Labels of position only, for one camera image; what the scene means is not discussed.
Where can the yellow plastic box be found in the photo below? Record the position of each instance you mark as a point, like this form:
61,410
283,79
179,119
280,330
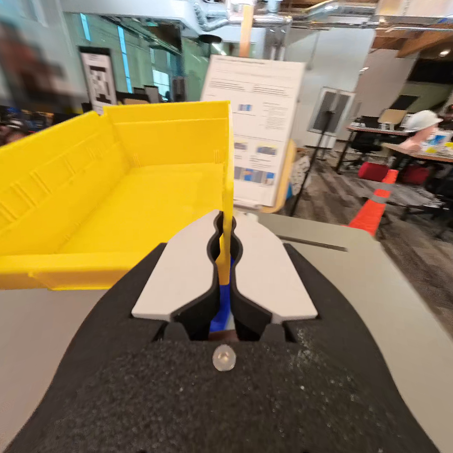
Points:
141,198

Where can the black tripod stand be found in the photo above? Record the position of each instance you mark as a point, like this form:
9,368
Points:
315,166

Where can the grey framed wall panel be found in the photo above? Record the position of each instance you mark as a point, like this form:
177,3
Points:
331,109

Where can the mannequin head white hard hat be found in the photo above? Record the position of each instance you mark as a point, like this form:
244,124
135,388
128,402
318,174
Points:
421,124

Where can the silver ventilation duct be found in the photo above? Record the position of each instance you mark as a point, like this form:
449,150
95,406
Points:
219,17

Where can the red bag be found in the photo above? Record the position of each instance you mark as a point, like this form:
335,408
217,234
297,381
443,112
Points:
416,176
373,172

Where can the white printed sheet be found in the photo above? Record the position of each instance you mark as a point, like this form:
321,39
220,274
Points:
300,173

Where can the black and white checker poster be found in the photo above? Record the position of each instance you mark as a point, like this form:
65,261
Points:
99,81

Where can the blue plastic box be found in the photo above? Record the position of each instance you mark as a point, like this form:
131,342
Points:
223,304

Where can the wooden board with instruction poster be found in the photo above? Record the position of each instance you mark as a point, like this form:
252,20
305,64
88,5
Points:
254,124

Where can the orange traffic cone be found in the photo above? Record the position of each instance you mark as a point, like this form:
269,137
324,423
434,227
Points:
373,208

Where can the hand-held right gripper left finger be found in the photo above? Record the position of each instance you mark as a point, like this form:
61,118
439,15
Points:
177,279

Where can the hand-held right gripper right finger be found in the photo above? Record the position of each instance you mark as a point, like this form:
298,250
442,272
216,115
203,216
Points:
272,279

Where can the wooden table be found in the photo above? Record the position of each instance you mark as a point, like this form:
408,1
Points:
424,154

